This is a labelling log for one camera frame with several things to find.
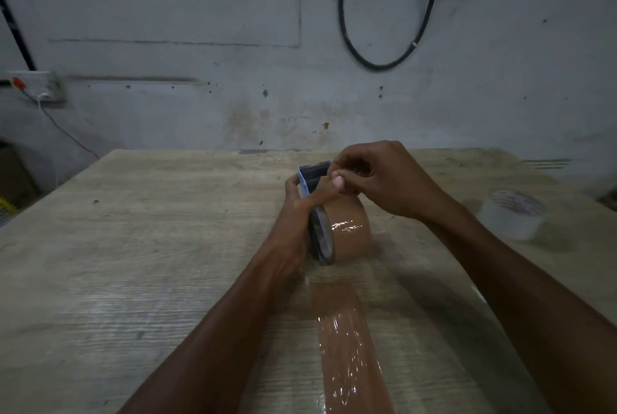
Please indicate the person's right hand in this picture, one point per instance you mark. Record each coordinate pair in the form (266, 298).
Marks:
(400, 182)

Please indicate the person's left hand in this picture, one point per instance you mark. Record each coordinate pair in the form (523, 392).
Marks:
(289, 230)

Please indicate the person's left thumb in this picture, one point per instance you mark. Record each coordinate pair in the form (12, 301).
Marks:
(323, 192)

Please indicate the person's right thumb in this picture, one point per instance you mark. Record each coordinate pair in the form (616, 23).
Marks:
(348, 183)

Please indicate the brown packing tape roll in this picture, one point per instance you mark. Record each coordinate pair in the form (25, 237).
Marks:
(349, 230)

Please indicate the person's left forearm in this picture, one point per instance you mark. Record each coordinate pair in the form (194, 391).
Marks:
(226, 336)

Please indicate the person's right forearm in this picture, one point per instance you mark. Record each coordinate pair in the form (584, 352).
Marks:
(525, 303)

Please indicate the brown tape strip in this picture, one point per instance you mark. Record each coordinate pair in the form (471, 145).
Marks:
(349, 356)

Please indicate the clear tape roll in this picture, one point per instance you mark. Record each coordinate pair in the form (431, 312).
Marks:
(513, 216)

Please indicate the yellow mesh object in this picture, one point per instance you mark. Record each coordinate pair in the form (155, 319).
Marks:
(6, 210)

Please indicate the white wall socket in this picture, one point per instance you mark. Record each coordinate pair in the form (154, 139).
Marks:
(36, 86)

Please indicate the black wall pipe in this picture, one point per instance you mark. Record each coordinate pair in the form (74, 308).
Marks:
(17, 33)

